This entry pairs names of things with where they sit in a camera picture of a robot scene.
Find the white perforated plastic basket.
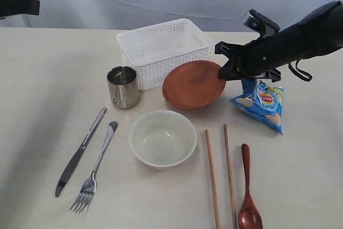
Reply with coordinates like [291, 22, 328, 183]
[116, 19, 213, 91]

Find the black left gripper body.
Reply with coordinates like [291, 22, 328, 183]
[0, 0, 40, 18]

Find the brown wooden handled spoon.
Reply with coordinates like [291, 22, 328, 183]
[238, 144, 263, 229]

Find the blue potato chips bag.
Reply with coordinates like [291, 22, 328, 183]
[230, 79, 284, 134]

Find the terracotta brown plate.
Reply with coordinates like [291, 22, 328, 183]
[162, 60, 226, 109]

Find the wooden chopstick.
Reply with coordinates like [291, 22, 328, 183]
[223, 124, 237, 229]
[205, 129, 221, 229]

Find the stainless steel fork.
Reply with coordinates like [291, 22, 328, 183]
[70, 121, 118, 213]

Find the stainless steel cup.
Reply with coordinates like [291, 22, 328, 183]
[107, 65, 140, 109]

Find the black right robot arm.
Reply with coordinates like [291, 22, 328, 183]
[214, 1, 342, 82]

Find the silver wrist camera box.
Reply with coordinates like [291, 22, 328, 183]
[243, 9, 280, 38]

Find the speckled beige ceramic bowl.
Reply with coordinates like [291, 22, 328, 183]
[129, 110, 198, 169]

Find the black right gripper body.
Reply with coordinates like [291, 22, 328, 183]
[236, 41, 281, 82]

